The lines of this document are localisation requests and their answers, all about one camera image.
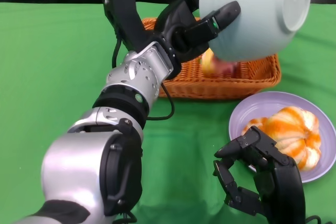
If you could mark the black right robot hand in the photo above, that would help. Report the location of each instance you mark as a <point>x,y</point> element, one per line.
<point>286,182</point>

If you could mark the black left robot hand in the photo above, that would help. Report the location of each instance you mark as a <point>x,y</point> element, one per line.
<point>178,19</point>

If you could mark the orange-striped bread with dark hole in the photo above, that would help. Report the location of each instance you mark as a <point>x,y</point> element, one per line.
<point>294,129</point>

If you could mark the orange-striped bread without dark hole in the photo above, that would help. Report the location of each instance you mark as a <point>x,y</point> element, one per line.
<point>253,124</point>

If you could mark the grey-green ribbed bowl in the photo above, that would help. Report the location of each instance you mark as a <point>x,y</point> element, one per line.
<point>262,11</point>

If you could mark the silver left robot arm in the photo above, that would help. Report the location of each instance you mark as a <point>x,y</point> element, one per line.
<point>78,161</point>

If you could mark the small yellow cake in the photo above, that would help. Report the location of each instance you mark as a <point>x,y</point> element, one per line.
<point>207,64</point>

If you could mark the small pink striped cake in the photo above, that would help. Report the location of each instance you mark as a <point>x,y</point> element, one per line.
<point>225,68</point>

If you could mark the orange wicker basket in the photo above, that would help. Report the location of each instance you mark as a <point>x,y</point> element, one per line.
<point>210,87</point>

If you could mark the white round plate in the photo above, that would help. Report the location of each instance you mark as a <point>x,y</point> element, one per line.
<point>252,108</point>

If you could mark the green tablecloth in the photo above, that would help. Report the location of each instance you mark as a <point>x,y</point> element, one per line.
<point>52,51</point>

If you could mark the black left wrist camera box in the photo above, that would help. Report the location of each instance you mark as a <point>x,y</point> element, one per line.
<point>123,3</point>

